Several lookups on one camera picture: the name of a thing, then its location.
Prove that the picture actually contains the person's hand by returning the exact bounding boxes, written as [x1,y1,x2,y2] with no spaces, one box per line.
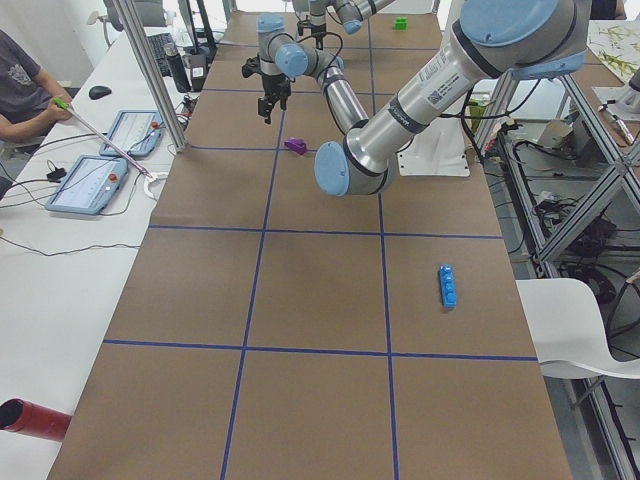
[46,97,71,122]

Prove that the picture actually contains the red cylinder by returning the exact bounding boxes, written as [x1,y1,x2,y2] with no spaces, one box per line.
[1,398,72,442]

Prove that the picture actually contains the black water bottle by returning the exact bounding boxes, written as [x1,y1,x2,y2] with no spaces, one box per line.
[164,42,191,93]

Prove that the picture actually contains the near teach pendant tablet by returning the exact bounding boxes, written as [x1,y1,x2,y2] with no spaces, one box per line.
[45,155,129,215]

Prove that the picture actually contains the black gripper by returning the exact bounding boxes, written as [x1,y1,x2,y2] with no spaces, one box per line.
[297,20,327,50]
[258,74,291,125]

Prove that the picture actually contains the brown paper table mat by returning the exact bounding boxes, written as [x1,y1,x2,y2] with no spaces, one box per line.
[50,12,571,479]

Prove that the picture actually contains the reacher grabber stick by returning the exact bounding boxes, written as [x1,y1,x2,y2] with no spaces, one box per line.
[67,103,168,201]

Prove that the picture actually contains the far teach pendant tablet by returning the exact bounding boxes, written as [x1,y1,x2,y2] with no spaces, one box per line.
[107,110,164,157]

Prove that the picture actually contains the green double stud block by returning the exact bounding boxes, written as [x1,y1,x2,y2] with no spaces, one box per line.
[393,16,408,31]

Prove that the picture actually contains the purple trapezoid block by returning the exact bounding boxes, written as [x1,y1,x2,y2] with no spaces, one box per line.
[284,137,308,155]

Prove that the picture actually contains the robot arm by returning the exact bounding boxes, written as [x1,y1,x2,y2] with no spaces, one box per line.
[242,1,389,133]
[241,1,591,196]

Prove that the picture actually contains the black computer mouse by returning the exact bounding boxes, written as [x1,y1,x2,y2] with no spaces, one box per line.
[88,85,112,100]

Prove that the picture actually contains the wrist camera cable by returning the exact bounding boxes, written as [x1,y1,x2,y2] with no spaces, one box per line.
[292,29,346,81]

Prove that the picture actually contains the person's forearm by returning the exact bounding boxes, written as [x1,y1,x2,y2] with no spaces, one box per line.
[0,110,57,143]

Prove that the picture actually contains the long blue block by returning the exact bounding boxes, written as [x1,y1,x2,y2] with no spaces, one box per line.
[438,264,458,309]

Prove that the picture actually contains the white chair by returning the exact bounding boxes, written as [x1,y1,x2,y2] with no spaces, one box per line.
[516,278,639,380]

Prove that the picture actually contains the black keyboard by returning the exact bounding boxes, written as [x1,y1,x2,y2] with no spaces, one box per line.
[147,32,173,77]

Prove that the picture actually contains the aluminium frame post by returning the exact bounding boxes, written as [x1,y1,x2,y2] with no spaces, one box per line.
[114,0,187,152]

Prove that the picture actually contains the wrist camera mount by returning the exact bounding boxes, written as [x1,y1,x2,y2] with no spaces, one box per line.
[241,56,262,79]

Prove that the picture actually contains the teach pendant tablet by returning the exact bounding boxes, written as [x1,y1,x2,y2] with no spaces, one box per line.
[45,155,129,215]
[107,110,164,157]

